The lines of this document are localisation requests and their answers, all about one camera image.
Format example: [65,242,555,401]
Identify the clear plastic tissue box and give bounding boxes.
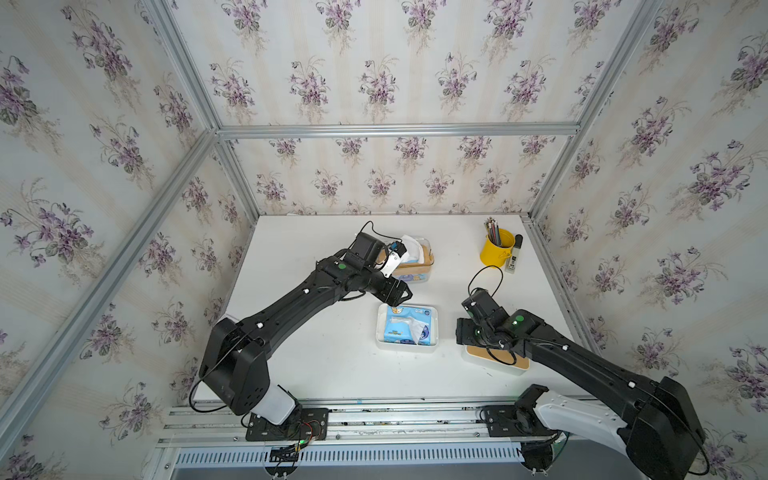
[375,235,434,283]

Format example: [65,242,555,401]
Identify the pencils in cup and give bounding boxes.
[484,217,502,247]

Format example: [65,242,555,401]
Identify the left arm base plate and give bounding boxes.
[245,408,330,442]

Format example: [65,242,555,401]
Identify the blue tissue paper pack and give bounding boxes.
[401,235,428,265]

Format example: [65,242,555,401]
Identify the white bamboo-lid tissue box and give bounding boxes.
[462,346,531,376]

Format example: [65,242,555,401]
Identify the yellow pen cup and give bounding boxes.
[479,229,516,268]

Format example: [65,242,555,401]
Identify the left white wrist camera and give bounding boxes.
[380,240,409,277]

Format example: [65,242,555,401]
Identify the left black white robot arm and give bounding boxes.
[196,232,412,426]

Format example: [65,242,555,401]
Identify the white plastic box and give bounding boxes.
[375,304,439,353]

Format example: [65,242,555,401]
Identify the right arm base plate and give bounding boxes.
[479,405,561,439]

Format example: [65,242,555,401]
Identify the bamboo tissue box lid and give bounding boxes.
[391,244,434,276]

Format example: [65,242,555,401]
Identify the black marker pen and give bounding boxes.
[506,234,524,273]

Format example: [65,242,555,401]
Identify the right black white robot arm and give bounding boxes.
[456,288,706,479]

